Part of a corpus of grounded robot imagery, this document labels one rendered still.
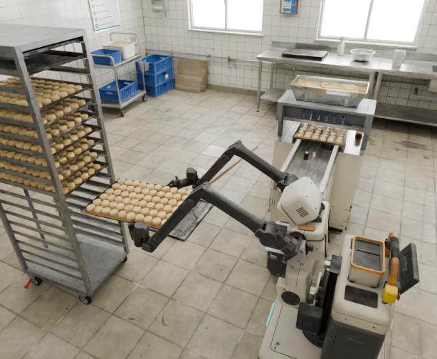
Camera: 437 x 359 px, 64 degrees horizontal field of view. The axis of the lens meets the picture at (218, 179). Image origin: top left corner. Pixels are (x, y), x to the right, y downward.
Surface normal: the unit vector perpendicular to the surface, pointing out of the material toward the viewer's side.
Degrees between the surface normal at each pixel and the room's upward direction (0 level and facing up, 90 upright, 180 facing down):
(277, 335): 1
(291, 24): 90
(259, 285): 0
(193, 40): 90
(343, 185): 90
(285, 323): 1
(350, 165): 90
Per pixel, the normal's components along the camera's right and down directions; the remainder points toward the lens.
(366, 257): -0.02, -0.85
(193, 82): -0.41, 0.11
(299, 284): -0.37, 0.50
